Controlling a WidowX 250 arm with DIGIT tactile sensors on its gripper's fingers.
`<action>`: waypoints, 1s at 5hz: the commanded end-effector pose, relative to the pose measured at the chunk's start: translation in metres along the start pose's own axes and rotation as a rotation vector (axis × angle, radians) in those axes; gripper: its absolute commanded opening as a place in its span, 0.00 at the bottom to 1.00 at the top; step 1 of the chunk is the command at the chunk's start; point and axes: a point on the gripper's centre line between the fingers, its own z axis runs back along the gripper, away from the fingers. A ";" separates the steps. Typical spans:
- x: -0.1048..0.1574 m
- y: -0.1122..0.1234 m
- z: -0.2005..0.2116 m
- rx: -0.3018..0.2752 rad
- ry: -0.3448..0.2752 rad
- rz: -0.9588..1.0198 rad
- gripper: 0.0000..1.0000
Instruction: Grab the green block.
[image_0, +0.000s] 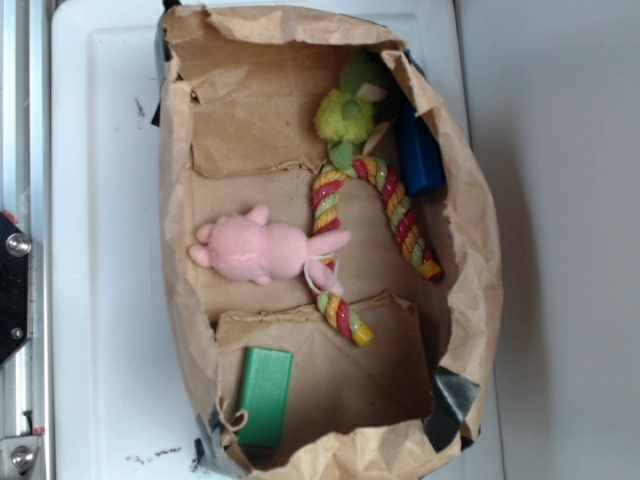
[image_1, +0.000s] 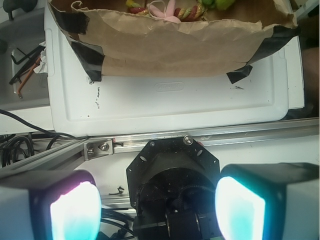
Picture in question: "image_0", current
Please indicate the pink plush bunny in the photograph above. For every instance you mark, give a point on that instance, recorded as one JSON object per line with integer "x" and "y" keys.
{"x": 250, "y": 248}

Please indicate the brown paper bag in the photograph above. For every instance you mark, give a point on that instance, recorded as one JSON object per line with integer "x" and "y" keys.
{"x": 242, "y": 87}

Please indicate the black metal bracket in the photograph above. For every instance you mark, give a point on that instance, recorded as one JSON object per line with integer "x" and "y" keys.
{"x": 16, "y": 249}

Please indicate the blue wooden block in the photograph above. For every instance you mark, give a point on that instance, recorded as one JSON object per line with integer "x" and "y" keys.
{"x": 419, "y": 153}

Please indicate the green wooden block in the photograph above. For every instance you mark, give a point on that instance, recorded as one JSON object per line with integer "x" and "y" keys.
{"x": 263, "y": 396}

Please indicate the green fuzzy plush toy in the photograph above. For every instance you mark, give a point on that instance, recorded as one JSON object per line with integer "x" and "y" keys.
{"x": 346, "y": 117}

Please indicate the aluminium frame rail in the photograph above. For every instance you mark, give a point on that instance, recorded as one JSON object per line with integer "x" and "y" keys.
{"x": 27, "y": 403}

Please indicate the multicolour rope toy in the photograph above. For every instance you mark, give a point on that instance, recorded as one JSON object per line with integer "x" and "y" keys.
{"x": 402, "y": 223}

